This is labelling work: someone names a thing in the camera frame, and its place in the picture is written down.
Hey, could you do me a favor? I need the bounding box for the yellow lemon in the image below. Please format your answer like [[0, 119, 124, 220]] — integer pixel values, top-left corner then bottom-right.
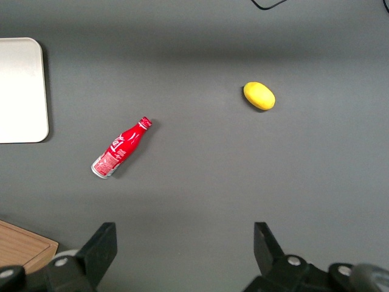
[[243, 81, 277, 111]]

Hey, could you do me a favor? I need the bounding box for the red soda bottle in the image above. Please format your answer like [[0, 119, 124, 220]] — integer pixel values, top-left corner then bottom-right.
[[91, 116, 153, 180]]

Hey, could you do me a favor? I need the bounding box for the wooden drawer cabinet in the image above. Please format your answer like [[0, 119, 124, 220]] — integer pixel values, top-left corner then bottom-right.
[[0, 219, 60, 275]]

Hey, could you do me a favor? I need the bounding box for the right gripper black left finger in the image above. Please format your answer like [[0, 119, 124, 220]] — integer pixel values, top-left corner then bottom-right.
[[45, 221, 118, 292]]

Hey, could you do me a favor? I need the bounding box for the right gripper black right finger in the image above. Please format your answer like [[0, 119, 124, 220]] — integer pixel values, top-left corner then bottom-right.
[[243, 221, 329, 292]]

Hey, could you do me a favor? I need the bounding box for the black looped table cable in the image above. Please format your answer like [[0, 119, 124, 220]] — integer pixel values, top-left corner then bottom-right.
[[250, 0, 287, 11]]

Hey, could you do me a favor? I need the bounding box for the beige rectangular tray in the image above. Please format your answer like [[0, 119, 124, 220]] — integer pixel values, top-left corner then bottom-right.
[[0, 37, 50, 144]]

